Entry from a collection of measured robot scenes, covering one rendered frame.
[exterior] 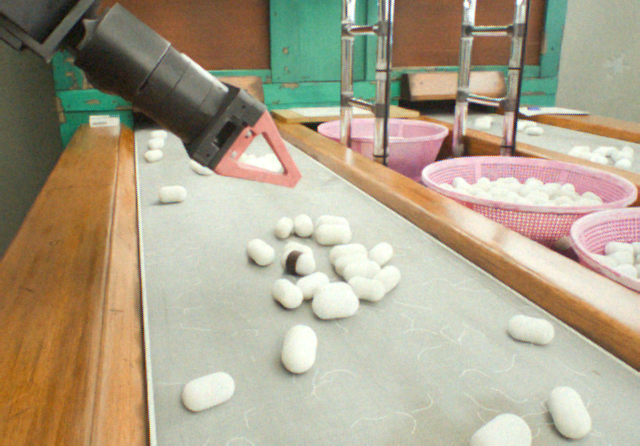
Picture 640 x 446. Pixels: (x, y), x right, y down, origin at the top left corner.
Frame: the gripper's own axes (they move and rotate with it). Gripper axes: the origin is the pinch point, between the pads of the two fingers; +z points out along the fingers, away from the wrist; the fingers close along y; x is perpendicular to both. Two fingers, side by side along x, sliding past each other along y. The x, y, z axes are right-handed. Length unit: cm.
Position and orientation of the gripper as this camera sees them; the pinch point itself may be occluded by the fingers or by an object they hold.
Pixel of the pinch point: (290, 176)
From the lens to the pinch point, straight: 48.3
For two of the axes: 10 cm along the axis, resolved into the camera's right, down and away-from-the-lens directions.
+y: -3.1, -2.8, 9.1
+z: 7.4, 5.3, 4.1
